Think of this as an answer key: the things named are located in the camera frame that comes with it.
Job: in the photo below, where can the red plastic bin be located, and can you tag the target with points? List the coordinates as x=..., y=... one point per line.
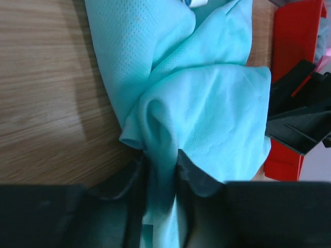
x=299, y=103

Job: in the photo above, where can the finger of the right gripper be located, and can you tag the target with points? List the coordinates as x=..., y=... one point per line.
x=281, y=91
x=302, y=129

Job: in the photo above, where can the grey t shirt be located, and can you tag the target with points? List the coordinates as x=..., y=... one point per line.
x=321, y=45

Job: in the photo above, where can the pink t shirt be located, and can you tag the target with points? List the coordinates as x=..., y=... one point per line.
x=323, y=61

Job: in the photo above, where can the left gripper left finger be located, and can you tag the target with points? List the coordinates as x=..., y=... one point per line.
x=107, y=215

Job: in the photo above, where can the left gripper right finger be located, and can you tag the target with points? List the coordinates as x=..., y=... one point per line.
x=249, y=213

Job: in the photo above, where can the teal green t shirt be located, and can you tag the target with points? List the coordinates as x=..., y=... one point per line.
x=177, y=80

